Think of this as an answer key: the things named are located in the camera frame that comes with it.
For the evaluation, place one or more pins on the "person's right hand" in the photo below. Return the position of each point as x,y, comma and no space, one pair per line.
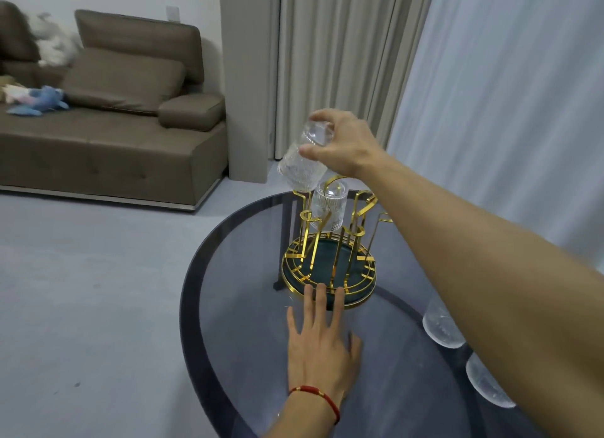
354,145

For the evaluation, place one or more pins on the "person's left hand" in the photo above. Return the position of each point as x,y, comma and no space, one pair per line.
321,357

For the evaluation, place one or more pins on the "clear ribbed glass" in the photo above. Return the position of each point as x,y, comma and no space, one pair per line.
330,206
441,329
302,168
486,381

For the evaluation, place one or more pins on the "person's right forearm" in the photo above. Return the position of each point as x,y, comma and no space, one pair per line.
495,286

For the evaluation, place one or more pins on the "round dark glass table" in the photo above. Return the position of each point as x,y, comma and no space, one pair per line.
245,334

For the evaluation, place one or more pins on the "beige curtain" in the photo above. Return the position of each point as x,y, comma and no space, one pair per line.
330,50

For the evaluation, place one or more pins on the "white sheer curtain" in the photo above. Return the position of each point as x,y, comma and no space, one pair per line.
495,98

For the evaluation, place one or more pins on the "brown sofa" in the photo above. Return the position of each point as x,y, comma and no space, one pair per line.
118,159

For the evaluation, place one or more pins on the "brown sofa cushion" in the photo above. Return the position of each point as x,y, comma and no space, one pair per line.
122,81

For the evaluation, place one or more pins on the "blue plush toy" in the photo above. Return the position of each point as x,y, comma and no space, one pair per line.
45,100

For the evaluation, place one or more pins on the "white plush rabbit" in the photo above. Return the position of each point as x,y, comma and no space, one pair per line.
56,46

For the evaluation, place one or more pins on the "pink and white plush toy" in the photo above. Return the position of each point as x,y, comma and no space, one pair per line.
16,93

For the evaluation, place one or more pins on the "brown plush toy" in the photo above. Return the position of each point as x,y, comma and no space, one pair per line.
4,80

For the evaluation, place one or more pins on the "white wall switch plate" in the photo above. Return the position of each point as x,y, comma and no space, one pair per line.
172,14

